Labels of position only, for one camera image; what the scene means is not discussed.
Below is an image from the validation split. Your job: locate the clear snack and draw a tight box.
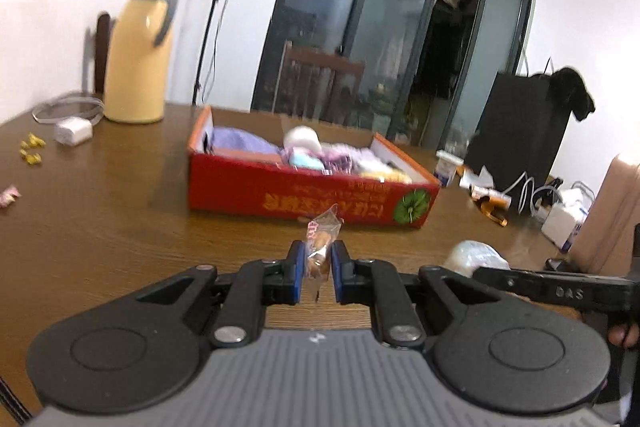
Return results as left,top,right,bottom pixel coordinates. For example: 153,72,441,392
303,204,343,303

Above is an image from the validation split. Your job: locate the white plastic bag ball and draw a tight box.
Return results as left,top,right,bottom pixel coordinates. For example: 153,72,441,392
442,241,510,277

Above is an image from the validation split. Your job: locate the blue plush toy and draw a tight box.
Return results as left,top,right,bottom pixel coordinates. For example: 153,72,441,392
288,147,324,171

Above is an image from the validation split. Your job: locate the purple drawstring pouch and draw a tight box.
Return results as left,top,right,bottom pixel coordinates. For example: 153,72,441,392
209,127,280,154

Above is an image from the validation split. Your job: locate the yellow white plush hamster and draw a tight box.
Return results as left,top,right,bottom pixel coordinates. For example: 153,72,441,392
358,167,412,184

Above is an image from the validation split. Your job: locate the lilac fluffy towel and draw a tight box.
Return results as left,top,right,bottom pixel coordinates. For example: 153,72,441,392
345,146,392,174

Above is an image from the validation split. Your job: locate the person right hand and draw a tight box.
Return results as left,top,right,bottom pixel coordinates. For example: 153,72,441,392
608,323,640,349

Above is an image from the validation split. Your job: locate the pink suitcase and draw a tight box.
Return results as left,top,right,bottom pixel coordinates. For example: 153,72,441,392
568,154,639,277

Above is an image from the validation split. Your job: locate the black smartphone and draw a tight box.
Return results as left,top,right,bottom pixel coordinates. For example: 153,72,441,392
544,258,582,273

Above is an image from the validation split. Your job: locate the white tissue box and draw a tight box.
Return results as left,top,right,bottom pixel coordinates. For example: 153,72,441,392
541,186,594,253

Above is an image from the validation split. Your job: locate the red cardboard box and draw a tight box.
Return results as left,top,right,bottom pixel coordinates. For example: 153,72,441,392
188,107,440,229

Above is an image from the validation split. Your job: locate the small white milk carton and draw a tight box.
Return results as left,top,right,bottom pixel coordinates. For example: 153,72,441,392
434,150,463,187

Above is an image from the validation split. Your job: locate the white crumpled paper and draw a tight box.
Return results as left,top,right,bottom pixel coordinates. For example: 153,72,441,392
457,166,495,188

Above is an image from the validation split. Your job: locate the black bag on table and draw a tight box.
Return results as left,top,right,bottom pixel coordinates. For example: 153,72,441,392
464,72,570,191

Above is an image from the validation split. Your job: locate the wooden chair behind table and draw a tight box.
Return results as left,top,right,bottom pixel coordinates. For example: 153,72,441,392
271,41,366,126

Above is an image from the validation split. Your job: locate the black garment on bag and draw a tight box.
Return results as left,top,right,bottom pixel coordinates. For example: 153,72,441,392
533,67,596,121

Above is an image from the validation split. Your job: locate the white charger block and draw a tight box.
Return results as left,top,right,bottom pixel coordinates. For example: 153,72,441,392
53,116,93,146

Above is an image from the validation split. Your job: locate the yellow thermos jug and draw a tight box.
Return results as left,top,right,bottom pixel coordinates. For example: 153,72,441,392
103,0,179,124

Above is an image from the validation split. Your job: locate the yellow crumbs cluster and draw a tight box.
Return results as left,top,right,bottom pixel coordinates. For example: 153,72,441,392
20,133,47,166

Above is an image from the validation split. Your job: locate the pink candy wrapper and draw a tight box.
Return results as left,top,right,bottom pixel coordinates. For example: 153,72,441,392
0,185,21,209

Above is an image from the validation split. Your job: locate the sliding glass door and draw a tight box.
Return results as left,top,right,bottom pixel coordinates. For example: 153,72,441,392
252,0,532,150

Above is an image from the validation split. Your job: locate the dark chair beside jug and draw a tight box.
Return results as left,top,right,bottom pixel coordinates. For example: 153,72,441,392
94,12,113,94

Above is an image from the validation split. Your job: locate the white cable coil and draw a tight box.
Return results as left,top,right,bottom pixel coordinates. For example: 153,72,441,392
502,171,564,220

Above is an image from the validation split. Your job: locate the orange black strap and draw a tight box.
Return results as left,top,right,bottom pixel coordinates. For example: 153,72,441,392
467,183,512,228

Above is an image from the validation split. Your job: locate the grey charger cable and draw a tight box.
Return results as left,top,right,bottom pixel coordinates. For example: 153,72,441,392
30,91,106,127

